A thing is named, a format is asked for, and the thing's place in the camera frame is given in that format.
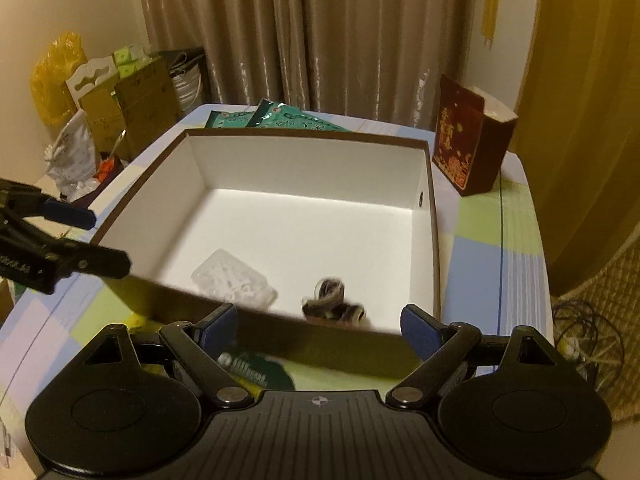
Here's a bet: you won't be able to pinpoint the dark green face mask pouch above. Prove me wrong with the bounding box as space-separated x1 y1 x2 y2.
217 351 295 391

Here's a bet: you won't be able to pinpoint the brown storage box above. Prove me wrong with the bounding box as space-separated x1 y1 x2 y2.
94 129 439 379

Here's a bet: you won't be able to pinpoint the white hanger card box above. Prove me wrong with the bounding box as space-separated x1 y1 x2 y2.
65 55 119 110

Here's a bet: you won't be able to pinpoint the brown cardboard box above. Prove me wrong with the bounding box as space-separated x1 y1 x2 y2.
79 58 181 162

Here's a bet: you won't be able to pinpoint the yellow nut snack packet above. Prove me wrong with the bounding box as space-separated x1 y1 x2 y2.
122 312 152 334

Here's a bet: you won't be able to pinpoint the quilted beige chair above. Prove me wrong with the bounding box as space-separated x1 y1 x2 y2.
552 240 639 422

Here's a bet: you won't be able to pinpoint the purple velvet scrunchie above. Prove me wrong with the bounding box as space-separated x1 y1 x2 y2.
302 276 367 327

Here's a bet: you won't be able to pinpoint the clear floss pick box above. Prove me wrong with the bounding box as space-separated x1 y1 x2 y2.
191 249 277 310

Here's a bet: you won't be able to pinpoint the checked tablecloth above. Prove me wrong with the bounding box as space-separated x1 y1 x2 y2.
0 103 556 461

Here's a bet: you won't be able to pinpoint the beige curtain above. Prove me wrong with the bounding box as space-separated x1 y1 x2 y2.
141 0 469 129

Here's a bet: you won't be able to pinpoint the yellow plastic bag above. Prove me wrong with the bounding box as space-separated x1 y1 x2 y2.
29 32 88 129

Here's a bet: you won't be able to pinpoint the dark red gift bag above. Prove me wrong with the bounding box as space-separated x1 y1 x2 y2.
433 75 518 196

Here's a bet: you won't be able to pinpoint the white crumpled plastic bag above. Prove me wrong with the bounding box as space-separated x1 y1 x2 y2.
44 110 100 202

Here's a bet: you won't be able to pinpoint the tangled cables on chair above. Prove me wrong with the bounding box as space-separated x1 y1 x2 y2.
552 298 626 394

